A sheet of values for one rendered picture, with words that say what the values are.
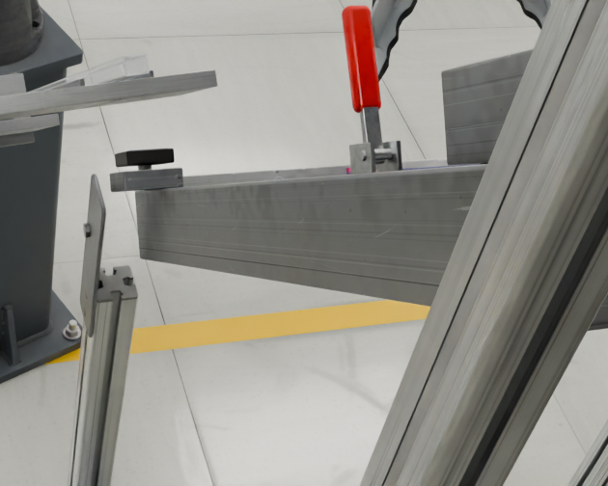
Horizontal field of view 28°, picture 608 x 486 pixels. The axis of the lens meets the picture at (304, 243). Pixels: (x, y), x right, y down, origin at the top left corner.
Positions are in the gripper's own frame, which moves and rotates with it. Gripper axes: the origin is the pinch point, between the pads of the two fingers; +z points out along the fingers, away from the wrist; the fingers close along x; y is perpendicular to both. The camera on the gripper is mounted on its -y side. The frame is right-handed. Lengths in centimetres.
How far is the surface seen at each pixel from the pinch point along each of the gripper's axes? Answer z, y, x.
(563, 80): 17, 60, 3
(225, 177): 2.5, -11.2, -23.5
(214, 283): 1, -100, -48
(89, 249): 7.4, -7.2, -35.9
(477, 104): 11.9, 39.0, 0.5
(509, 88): 12.1, 41.6, 2.0
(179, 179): 4.2, -0.2, -24.9
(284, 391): 21, -91, -37
